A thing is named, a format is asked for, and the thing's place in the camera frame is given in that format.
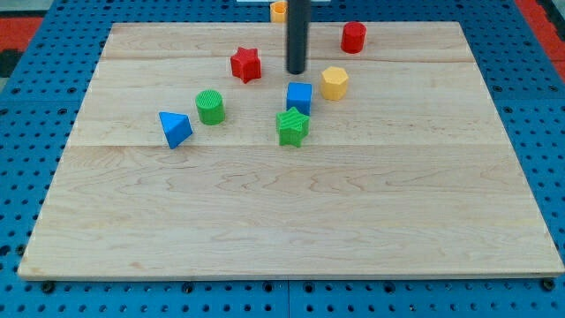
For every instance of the light wooden board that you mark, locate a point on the light wooden board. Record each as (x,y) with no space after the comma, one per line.
(410,176)

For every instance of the orange yellow block at edge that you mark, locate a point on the orange yellow block at edge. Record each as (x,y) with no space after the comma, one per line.
(278,11)

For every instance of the red star block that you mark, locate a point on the red star block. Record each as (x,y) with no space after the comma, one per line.
(245,64)

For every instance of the blue triangle block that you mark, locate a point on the blue triangle block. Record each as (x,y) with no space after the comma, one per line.
(176,128)

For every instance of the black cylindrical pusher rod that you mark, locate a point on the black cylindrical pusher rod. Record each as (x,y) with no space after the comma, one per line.
(297,28)

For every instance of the blue cube block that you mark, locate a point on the blue cube block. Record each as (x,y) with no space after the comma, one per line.
(299,96)

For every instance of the green star block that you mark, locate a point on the green star block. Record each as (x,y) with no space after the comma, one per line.
(292,127)

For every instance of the green cylinder block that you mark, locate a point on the green cylinder block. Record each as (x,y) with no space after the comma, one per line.
(210,108)

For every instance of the yellow hexagon block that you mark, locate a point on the yellow hexagon block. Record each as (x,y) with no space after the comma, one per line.
(334,83)

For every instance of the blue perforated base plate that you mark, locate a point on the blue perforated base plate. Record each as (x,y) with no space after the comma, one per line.
(42,98)

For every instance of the red cylinder block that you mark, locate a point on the red cylinder block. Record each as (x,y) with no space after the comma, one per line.
(353,37)

